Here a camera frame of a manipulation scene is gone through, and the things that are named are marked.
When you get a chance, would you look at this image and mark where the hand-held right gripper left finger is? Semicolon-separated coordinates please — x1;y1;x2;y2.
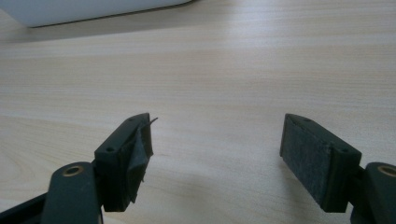
93;112;159;213

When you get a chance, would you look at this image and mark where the white container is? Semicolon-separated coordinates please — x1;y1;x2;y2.
0;0;198;29

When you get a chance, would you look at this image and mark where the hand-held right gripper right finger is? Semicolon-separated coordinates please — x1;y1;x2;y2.
278;113;363;214

